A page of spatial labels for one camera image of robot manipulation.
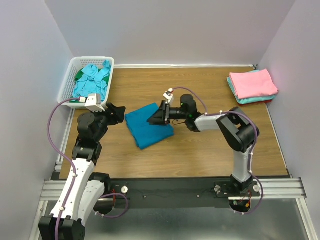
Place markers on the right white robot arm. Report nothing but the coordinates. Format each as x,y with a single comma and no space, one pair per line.
238,129

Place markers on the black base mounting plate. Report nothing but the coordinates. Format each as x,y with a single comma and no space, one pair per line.
173,193

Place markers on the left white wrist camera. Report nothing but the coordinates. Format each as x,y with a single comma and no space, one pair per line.
93,103

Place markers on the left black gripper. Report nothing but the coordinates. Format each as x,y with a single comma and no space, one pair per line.
118,114

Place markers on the light blue crumpled t-shirt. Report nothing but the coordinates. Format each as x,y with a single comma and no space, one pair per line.
92,69

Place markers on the aluminium extrusion rail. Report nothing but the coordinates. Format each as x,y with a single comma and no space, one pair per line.
273,188

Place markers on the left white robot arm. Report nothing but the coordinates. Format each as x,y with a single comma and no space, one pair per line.
83,187

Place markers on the green t-shirt in basket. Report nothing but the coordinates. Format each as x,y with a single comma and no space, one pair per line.
85,85

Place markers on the white plastic laundry basket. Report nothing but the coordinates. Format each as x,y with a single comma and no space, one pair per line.
68,84

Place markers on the mint folded t-shirt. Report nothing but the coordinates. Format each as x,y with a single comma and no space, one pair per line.
248,100

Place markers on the pink folded t-shirt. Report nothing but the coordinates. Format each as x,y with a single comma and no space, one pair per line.
253,84

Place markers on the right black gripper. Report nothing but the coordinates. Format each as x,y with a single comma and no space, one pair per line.
161,116

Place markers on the teal blue t-shirt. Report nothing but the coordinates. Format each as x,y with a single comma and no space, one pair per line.
145,134

